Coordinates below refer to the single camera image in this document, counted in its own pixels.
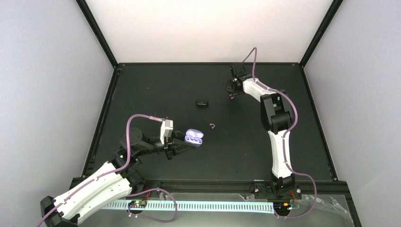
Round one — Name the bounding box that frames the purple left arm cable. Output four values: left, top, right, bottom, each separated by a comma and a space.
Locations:
36, 113, 165, 227

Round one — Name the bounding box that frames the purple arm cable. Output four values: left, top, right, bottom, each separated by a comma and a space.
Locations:
36, 113, 165, 227
241, 47, 318, 219

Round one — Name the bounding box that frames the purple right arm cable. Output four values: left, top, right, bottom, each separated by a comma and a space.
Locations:
241, 47, 318, 219

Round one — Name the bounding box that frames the white slotted cable duct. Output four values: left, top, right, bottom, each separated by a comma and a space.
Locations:
103, 200, 274, 214

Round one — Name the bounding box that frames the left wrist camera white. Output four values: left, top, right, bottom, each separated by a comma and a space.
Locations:
160, 119, 174, 144

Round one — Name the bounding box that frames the black earbud charging case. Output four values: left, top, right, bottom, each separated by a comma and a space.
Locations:
195, 99, 209, 108

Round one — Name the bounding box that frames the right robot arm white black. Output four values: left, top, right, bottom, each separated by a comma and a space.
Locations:
226, 64, 295, 198

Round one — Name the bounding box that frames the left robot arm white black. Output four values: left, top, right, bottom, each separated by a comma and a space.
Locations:
40, 128, 204, 227

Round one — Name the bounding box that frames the lilac earbud charging case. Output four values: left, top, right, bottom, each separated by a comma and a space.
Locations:
184, 129, 204, 146

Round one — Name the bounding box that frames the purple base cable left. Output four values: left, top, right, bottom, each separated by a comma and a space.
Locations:
127, 187, 179, 223

